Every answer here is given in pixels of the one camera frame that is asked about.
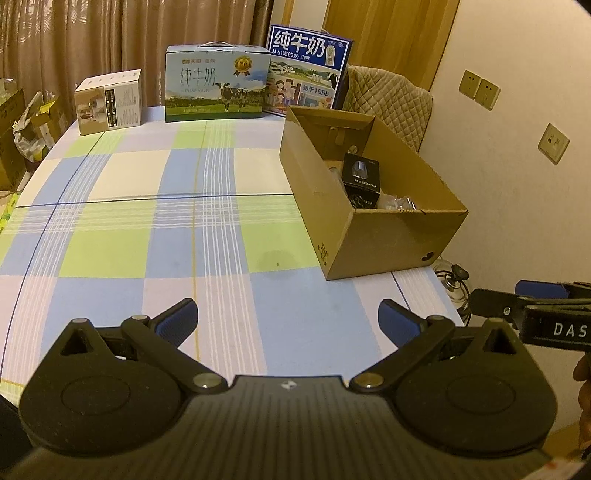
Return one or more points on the clear bag of hooks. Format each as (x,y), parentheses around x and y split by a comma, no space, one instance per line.
(399,203)

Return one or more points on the beige single wall socket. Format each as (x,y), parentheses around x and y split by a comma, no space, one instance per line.
(553,143)

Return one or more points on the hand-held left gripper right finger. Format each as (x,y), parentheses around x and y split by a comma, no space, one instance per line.
(398,321)

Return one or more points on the blue milk carton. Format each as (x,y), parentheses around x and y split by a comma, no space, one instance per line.
(304,69)

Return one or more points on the beige printed carton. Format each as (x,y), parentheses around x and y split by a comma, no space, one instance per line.
(108,104)

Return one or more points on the brown curtain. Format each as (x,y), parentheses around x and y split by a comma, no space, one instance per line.
(115,37)

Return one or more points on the green tissue multipack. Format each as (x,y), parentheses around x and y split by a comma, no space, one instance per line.
(8,212)

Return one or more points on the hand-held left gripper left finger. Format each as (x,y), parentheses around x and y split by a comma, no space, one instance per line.
(178,321)

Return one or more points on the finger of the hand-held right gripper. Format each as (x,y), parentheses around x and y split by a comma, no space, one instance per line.
(542,288)
(494,302)

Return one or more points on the brown cardboard box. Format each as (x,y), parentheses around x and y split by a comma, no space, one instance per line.
(392,240)

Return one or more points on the trash bin with bag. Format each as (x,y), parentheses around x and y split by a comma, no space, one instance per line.
(32,138)

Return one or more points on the person's right hand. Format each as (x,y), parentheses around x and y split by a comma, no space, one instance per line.
(585,374)

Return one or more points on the checkered tablecloth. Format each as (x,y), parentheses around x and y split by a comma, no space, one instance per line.
(138,240)

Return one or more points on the green milk carton with cow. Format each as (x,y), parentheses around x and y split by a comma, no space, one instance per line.
(212,83)

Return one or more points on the black shaver box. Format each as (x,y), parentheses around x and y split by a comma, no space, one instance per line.
(362,177)

